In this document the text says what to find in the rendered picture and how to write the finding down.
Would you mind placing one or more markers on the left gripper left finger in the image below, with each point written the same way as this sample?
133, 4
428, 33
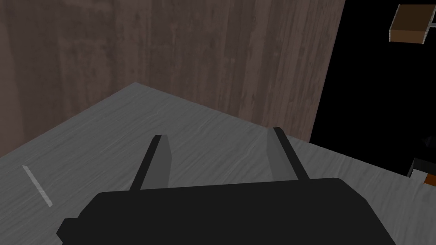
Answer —
157, 166

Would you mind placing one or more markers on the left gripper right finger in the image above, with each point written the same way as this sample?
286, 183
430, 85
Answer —
283, 160

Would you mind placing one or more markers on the pale grey thin strip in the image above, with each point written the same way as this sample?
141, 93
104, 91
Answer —
37, 185

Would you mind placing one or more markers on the brown wooden box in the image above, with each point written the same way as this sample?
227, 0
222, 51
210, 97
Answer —
410, 22

